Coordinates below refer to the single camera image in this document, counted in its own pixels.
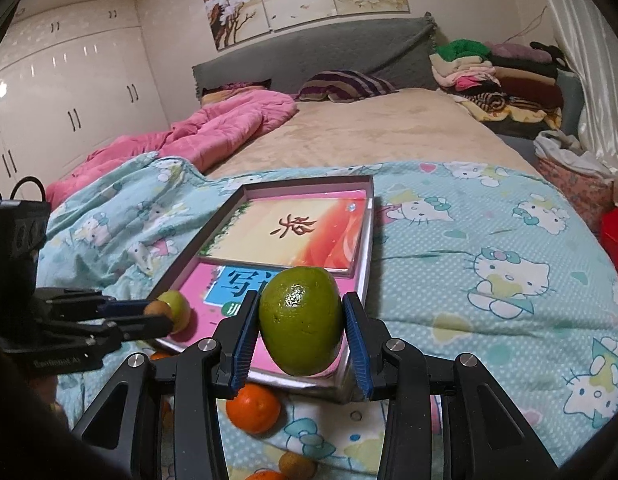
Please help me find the pink and blue book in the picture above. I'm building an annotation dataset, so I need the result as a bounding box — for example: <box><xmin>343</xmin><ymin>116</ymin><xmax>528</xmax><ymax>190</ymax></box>
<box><xmin>156</xmin><ymin>260</ymin><xmax>366</xmax><ymax>379</ymax></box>

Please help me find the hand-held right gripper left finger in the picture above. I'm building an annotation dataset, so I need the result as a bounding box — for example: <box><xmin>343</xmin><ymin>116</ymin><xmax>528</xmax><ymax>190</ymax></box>
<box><xmin>71</xmin><ymin>290</ymin><xmax>262</xmax><ymax>480</ymax></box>

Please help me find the black cable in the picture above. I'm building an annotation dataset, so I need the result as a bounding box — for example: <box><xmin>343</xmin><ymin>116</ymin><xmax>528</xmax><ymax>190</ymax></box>
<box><xmin>9</xmin><ymin>176</ymin><xmax>51</xmax><ymax>209</ymax></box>

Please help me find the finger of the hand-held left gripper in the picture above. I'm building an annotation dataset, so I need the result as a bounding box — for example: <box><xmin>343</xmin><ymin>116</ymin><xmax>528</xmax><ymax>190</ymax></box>
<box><xmin>95</xmin><ymin>295</ymin><xmax>152</xmax><ymax>319</ymax></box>
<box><xmin>106</xmin><ymin>314</ymin><xmax>175</xmax><ymax>344</ymax></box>

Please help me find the pink patterned basket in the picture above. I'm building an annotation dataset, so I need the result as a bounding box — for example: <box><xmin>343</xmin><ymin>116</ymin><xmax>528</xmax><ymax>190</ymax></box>
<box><xmin>534</xmin><ymin>153</ymin><xmax>618</xmax><ymax>234</ymax></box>

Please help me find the tan speckled longan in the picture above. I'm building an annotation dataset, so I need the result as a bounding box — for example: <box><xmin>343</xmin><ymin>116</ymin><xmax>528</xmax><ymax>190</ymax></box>
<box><xmin>280</xmin><ymin>452</ymin><xmax>318</xmax><ymax>480</ymax></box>

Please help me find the white cloth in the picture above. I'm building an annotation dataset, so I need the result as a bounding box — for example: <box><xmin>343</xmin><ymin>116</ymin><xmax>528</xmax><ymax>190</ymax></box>
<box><xmin>533</xmin><ymin>129</ymin><xmax>616</xmax><ymax>177</ymax></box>

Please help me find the teal cat print blanket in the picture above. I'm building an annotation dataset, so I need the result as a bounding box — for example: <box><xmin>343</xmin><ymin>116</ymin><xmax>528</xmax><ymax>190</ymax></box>
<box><xmin>36</xmin><ymin>152</ymin><xmax>618</xmax><ymax>480</ymax></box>

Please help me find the yellow-green pear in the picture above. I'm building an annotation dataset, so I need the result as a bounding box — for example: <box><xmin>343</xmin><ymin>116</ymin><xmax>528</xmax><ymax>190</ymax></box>
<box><xmin>158</xmin><ymin>291</ymin><xmax>192</xmax><ymax>333</ymax></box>

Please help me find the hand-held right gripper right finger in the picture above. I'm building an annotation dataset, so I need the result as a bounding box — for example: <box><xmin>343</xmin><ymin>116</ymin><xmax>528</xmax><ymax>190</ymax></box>
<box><xmin>341</xmin><ymin>292</ymin><xmax>560</xmax><ymax>480</ymax></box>

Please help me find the white curtain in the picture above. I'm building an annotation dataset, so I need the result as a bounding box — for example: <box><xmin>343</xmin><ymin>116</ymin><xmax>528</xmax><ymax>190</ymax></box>
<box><xmin>533</xmin><ymin>0</ymin><xmax>618</xmax><ymax>187</ymax></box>

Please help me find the grey headboard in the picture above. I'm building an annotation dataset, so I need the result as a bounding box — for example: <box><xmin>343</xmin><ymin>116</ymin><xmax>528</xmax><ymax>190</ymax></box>
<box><xmin>191</xmin><ymin>12</ymin><xmax>438</xmax><ymax>99</ymax></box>

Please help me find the beige bed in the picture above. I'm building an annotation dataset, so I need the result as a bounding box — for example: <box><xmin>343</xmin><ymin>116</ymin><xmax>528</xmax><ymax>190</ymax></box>
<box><xmin>208</xmin><ymin>87</ymin><xmax>540</xmax><ymax>182</ymax></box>

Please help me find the grey-blue cushion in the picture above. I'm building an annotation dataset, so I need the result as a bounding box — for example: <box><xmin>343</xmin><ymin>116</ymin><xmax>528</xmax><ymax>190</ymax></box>
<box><xmin>556</xmin><ymin>69</ymin><xmax>586</xmax><ymax>134</ymax></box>

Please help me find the dark green citrus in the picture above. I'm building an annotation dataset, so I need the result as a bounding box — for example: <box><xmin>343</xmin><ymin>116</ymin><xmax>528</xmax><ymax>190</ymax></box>
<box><xmin>258</xmin><ymin>266</ymin><xmax>344</xmax><ymax>377</ymax></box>

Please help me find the pink quilt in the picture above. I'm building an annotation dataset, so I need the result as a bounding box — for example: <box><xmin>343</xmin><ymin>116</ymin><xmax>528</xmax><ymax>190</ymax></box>
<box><xmin>46</xmin><ymin>85</ymin><xmax>299</xmax><ymax>207</ymax></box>

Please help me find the red bag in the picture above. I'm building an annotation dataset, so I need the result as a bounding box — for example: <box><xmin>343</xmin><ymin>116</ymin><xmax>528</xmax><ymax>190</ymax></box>
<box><xmin>600</xmin><ymin>207</ymin><xmax>618</xmax><ymax>257</ymax></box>

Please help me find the cream and orange book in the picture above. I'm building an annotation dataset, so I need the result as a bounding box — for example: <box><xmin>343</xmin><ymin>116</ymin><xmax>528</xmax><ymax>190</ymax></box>
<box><xmin>199</xmin><ymin>191</ymin><xmax>372</xmax><ymax>279</ymax></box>

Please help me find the purple striped pillow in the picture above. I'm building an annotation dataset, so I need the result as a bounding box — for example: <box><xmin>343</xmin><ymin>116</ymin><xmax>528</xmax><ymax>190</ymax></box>
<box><xmin>295</xmin><ymin>70</ymin><xmax>400</xmax><ymax>104</ymax></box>

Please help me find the pile of folded clothes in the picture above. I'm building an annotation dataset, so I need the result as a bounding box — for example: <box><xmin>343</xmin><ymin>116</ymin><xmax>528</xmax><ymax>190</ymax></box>
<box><xmin>429</xmin><ymin>38</ymin><xmax>573</xmax><ymax>127</ymax></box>

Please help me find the orange pillow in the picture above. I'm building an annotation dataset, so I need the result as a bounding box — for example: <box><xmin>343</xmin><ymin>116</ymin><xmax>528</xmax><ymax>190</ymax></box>
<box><xmin>201</xmin><ymin>80</ymin><xmax>272</xmax><ymax>107</ymax></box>

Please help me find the white wardrobe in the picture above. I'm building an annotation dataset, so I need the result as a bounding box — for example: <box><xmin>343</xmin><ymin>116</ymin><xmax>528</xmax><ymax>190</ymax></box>
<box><xmin>0</xmin><ymin>0</ymin><xmax>170</xmax><ymax>207</ymax></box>

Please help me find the shallow pink cardboard tray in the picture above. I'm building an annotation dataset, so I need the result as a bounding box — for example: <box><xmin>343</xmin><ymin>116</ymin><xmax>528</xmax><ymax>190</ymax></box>
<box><xmin>146</xmin><ymin>175</ymin><xmax>376</xmax><ymax>404</ymax></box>

